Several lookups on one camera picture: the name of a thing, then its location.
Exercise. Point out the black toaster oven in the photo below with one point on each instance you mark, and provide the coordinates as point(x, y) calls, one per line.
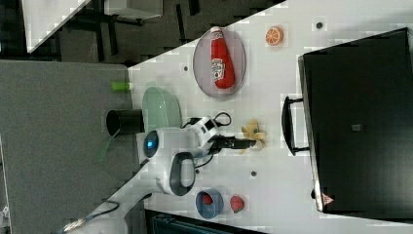
point(358, 110)

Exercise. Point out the orange slice toy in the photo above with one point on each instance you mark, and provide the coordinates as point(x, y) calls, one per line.
point(274, 36)

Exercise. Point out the red strawberry toy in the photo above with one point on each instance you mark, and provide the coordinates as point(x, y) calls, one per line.
point(236, 203)

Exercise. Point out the green marker on divider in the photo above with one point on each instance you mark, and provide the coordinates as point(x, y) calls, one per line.
point(121, 86)

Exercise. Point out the black cylinder cup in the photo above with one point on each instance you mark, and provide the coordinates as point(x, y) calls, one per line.
point(124, 122)

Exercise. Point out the blue bowl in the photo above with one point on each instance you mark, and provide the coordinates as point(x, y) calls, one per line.
point(213, 210)

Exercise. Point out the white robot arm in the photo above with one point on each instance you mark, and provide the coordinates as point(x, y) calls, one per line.
point(168, 168)

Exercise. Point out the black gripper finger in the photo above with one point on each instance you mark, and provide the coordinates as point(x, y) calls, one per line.
point(244, 141)
point(243, 146)

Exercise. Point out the yellow peeled banana toy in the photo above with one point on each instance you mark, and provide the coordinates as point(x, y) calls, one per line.
point(252, 131)

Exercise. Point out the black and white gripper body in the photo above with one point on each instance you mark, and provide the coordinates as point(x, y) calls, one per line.
point(209, 138)

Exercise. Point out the grey round plate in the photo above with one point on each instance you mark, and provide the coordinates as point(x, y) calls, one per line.
point(201, 64)

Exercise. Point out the red ketchup bottle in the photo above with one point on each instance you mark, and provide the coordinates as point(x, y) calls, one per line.
point(222, 69)

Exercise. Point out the red ball in bowl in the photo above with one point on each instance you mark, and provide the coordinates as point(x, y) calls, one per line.
point(207, 200)

